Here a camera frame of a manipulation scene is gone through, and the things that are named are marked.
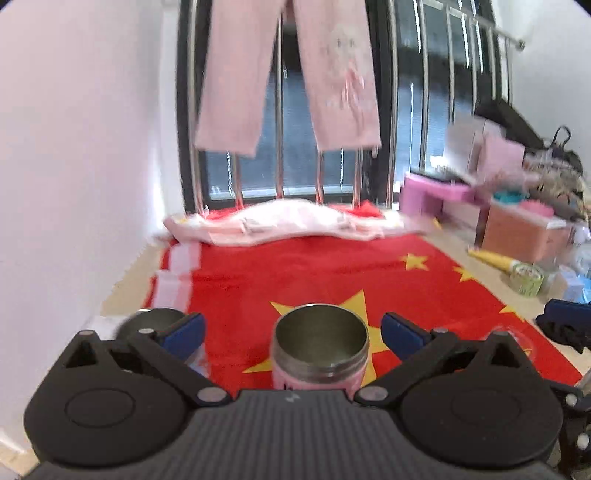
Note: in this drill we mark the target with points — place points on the yellow cone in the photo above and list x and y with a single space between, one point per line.
491 261

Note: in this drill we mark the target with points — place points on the teal lid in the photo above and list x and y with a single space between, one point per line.
510 198

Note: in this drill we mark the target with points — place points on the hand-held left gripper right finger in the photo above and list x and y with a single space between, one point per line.
400 338

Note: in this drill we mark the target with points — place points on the patterned handbag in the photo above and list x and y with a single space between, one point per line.
556 177

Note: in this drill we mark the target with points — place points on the clear glass cup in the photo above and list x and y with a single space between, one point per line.
521 340

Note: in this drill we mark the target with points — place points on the black bag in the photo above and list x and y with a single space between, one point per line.
505 117

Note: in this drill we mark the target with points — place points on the orange storage box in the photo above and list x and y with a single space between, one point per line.
521 235

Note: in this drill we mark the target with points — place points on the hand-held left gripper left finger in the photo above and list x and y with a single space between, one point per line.
185 333

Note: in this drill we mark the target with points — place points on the pink folded blanket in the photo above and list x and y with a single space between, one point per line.
286 224

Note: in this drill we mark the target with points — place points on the red cloth with yellow stars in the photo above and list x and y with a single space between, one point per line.
295 272

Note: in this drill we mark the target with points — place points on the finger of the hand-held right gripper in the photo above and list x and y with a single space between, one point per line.
565 310

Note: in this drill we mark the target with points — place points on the metal window railing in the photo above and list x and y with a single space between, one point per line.
418 92

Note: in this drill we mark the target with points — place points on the pink pants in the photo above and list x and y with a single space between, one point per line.
332 69

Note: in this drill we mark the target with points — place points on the pink stool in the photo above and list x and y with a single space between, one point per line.
422 194

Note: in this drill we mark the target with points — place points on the light blue box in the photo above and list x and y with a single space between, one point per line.
576 286

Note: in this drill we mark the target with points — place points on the pale cardboard box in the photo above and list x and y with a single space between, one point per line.
475 145

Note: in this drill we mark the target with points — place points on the pink steel cup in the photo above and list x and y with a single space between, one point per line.
318 374

